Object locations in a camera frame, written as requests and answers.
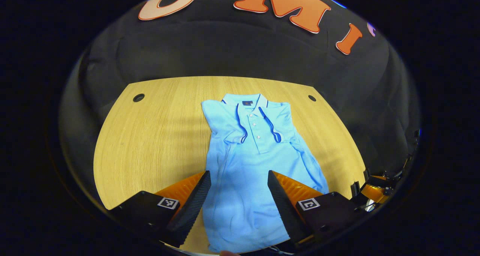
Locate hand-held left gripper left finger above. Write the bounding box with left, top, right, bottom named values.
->
left=109, top=171, right=212, bottom=248

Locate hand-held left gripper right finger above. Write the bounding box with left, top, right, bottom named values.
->
left=267, top=170, right=360, bottom=249

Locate light blue polo T-shirt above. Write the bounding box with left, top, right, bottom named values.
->
left=201, top=93, right=330, bottom=253

